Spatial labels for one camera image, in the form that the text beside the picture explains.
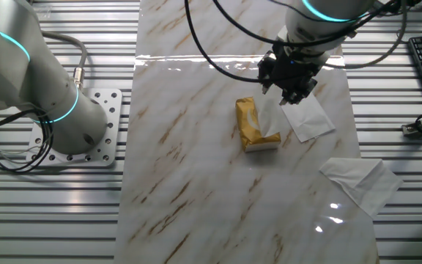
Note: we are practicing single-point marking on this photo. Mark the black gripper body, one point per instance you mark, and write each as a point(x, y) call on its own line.
point(291, 69)

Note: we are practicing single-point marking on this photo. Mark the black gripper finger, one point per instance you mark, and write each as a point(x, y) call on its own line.
point(295, 95)
point(266, 78)

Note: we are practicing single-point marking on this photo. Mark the large unfolded white napkin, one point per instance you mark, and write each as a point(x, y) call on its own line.
point(365, 183)

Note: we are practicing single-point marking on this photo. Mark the white pulled napkin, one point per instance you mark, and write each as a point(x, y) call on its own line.
point(269, 119)

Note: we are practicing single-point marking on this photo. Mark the gold tissue pack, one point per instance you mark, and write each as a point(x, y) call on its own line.
point(249, 128)

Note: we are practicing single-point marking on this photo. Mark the small folded white napkin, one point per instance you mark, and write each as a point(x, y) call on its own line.
point(308, 119)

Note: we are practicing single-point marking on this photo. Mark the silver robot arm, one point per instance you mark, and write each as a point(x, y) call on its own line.
point(17, 77)

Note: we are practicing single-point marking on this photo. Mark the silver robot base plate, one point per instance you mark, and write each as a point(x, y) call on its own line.
point(110, 110)

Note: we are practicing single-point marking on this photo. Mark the marble pattern mat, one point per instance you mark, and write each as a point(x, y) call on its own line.
point(214, 201)

